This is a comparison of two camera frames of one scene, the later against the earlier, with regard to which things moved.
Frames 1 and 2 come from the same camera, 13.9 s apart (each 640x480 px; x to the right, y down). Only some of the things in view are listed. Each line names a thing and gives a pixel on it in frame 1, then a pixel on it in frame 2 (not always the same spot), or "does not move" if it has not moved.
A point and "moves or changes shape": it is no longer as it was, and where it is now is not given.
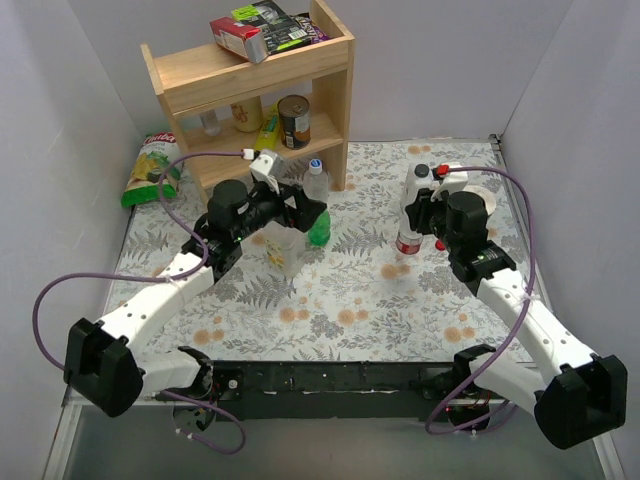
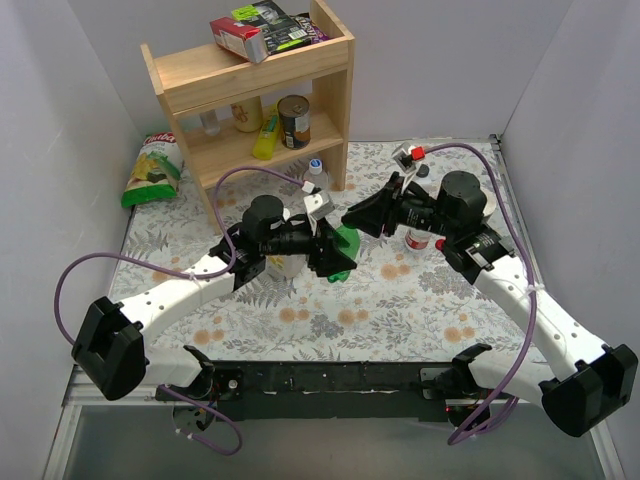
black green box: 281,31 does not move
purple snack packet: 315,33 does not move
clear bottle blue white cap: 315,181 does not move
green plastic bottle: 319,232 moves or changes shape
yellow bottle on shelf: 269,132 does not move
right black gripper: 417,211 to 393,209
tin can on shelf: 294,114 does not move
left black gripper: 292,209 to 322,245
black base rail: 332,392 does not move
